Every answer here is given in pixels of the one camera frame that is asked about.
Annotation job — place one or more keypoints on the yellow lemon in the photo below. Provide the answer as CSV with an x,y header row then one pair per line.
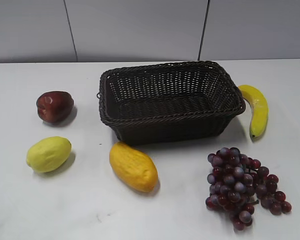
x,y
48,154

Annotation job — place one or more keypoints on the purple grape bunch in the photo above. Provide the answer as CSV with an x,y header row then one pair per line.
x,y
237,183

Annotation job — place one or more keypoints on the yellow banana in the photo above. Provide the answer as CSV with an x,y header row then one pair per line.
x,y
259,108

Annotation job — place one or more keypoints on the dark brown wicker basket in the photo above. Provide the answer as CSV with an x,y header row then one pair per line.
x,y
168,102

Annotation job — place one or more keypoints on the dark red apple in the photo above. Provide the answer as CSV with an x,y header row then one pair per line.
x,y
54,106

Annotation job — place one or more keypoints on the orange yellow mango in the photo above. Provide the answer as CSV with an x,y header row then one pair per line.
x,y
135,168

